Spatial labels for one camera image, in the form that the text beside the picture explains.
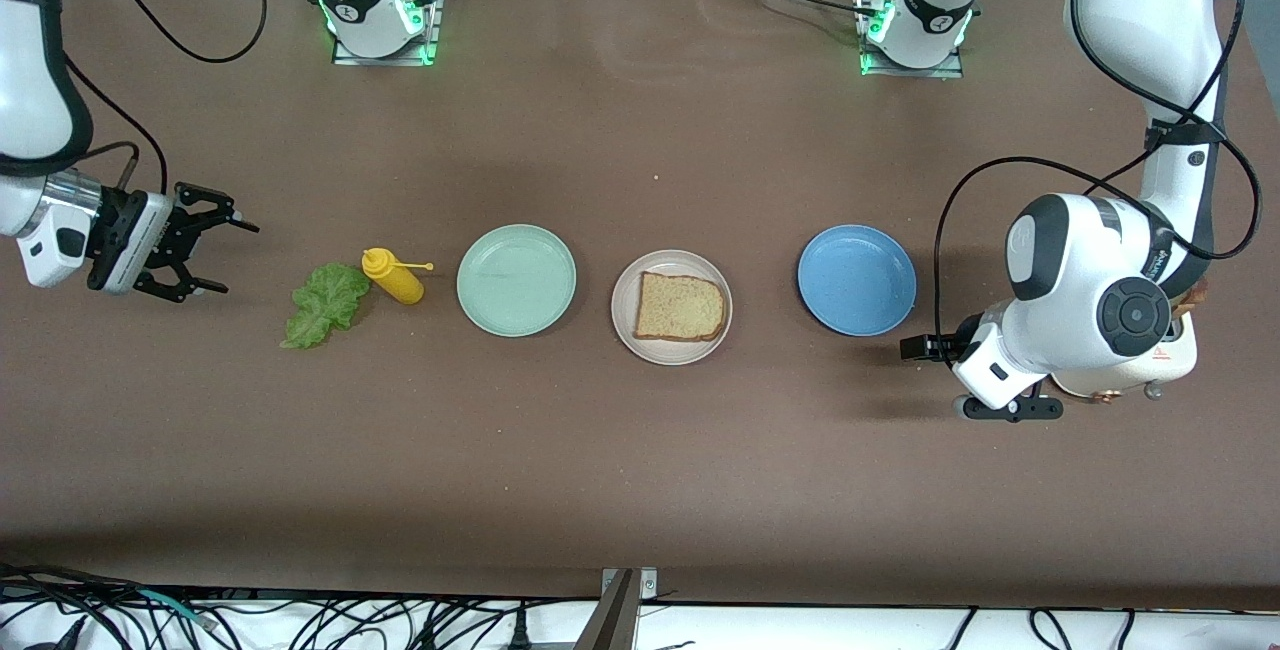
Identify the beige round plate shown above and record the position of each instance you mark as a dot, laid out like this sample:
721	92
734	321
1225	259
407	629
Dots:
625	315

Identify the white two-slot toaster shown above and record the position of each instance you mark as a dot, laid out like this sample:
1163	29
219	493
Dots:
1150	370

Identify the blue round plate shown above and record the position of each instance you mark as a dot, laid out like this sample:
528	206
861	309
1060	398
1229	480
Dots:
857	280

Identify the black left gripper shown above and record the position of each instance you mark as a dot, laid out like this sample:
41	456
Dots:
938	346

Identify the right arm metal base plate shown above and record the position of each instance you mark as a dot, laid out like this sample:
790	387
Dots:
385	61

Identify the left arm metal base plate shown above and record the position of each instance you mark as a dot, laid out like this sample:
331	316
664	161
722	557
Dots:
915	73

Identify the silver post bracket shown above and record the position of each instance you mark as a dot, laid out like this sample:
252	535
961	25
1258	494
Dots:
648	585

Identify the green lettuce leaf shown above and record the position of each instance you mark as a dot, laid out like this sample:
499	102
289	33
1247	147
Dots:
325	305

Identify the yellow squeeze bottle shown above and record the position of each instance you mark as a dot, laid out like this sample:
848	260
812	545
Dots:
397	280

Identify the brown-crusted bread slice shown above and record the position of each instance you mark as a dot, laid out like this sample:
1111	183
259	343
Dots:
680	308
1192	298

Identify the mint green round plate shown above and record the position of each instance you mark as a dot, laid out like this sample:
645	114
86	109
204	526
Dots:
516	280

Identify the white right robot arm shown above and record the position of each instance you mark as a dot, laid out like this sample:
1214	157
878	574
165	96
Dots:
30	80

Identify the aluminium frame post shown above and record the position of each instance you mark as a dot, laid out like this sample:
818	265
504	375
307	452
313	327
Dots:
612	620

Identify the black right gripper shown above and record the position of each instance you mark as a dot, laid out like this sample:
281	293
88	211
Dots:
174	235

